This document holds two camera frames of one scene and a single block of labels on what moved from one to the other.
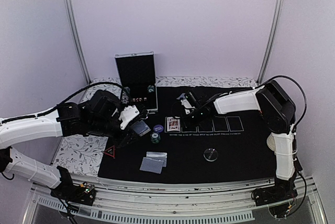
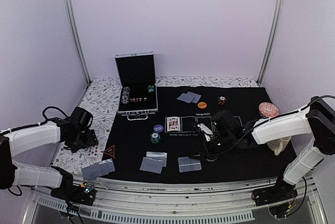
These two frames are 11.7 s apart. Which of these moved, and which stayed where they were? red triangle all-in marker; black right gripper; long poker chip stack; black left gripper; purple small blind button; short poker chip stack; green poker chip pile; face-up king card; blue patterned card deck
Moved: blue patterned card deck; black left gripper; black right gripper
Stayed: purple small blind button; short poker chip stack; long poker chip stack; red triangle all-in marker; green poker chip pile; face-up king card
